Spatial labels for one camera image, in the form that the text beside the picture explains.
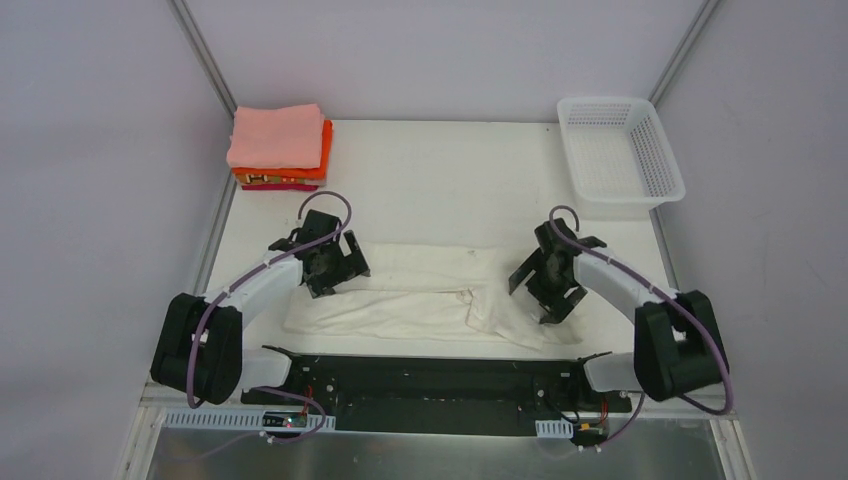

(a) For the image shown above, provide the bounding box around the orange folded t shirt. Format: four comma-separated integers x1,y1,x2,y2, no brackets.
231,119,335,180

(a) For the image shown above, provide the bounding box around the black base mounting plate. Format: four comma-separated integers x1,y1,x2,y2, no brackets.
279,354,631,437

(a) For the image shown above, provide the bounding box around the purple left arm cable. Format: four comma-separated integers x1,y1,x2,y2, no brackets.
165,191,354,462

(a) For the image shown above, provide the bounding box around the right white cable duct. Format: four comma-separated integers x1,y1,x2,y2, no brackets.
534,418,574,440

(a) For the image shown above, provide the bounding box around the pink folded t shirt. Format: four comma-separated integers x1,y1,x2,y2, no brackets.
226,104,325,169

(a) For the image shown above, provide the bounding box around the magenta folded t shirt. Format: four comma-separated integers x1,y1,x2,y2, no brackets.
241,184,319,192

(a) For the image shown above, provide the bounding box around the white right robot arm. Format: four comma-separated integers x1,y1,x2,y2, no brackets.
508,218,730,410

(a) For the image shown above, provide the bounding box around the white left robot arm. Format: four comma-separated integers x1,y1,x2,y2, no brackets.
150,210,370,407

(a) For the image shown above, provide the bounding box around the aluminium frame rail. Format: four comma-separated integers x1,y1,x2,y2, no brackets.
139,382,710,425

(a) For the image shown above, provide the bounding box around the cream white t shirt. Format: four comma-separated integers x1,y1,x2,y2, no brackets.
281,243,582,351

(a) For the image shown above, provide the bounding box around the left white cable duct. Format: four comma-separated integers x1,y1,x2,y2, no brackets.
162,408,336,434

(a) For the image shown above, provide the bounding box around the brown patterned folded t shirt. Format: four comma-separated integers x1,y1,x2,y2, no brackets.
235,174,326,186

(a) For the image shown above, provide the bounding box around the white cable duct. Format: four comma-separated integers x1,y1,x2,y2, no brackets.
534,418,574,440
162,408,336,434

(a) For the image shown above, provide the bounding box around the white plastic basket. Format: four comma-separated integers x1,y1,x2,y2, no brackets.
556,97,686,220

